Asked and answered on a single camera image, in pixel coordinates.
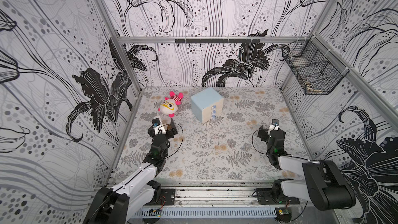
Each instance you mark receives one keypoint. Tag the white slotted cable duct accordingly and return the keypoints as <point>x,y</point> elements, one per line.
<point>210,212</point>

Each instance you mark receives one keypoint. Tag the blue wooden drawer box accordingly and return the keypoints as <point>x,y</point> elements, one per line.
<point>207,104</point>

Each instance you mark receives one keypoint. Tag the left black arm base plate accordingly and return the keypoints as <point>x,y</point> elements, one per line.
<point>163,197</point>

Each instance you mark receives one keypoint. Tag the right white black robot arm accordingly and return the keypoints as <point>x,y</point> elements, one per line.
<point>323,183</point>

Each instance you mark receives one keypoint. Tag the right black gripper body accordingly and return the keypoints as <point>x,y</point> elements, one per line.
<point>263,133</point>

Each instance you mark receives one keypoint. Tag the pink white owl plush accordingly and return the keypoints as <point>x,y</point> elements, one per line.
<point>169,106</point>

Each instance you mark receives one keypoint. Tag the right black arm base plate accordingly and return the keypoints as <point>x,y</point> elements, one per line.
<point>268,196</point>

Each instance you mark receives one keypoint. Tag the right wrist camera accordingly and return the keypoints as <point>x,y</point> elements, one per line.
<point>274,125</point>

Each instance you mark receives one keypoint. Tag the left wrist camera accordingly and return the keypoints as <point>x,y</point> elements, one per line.
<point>157,123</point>

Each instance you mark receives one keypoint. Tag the black wire basket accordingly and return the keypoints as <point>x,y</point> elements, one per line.
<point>313,67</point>

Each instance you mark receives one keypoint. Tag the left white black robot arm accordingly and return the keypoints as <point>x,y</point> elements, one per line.
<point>119,203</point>

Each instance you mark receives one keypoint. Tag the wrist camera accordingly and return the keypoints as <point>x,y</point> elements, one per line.
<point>157,123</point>
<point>274,125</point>

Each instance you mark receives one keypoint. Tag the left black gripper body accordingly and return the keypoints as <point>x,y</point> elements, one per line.
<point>170,135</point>

